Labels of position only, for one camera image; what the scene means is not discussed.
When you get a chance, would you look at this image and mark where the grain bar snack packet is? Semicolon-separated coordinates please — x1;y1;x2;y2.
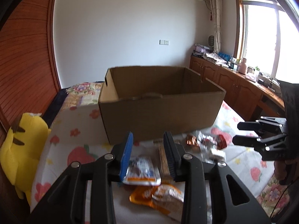
153;139;174;183

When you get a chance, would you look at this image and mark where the white blue snack packet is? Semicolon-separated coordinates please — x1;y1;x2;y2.
123;156;161;186

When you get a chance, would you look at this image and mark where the copper foil candy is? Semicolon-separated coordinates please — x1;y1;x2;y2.
186;134;201;153

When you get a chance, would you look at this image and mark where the red white snack packet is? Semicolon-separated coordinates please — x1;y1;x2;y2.
196;131;227;163

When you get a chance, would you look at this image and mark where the orange white snack packet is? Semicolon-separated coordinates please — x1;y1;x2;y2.
129;184;184;222

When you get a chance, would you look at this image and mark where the person's right hand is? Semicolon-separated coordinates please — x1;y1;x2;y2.
274;160;292;181

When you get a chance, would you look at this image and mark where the wooden cabinet row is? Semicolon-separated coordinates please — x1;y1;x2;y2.
189;55;285;121

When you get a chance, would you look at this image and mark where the strawberry print bed sheet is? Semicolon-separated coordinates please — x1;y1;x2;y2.
30;99;292;224

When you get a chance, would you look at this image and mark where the pink thermos bottle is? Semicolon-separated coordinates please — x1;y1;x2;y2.
238;58;247;75

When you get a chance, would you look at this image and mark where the brown cardboard box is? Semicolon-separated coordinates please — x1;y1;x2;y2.
98;66;226;145

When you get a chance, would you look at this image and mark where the small desk fan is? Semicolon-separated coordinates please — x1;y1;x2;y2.
208;35;214;48

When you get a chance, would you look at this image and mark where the yellow plush toy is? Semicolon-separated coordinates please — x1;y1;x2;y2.
1;112;51;204

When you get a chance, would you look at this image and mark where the wooden headboard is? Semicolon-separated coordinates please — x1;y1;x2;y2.
1;0;61;141

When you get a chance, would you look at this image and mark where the patterned curtain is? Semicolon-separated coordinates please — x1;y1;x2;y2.
210;0;223;53

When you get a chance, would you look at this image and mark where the window with wooden frame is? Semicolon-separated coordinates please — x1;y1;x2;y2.
236;0;298;83

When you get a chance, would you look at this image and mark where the white wall switch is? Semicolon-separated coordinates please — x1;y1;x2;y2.
159;39;169;46

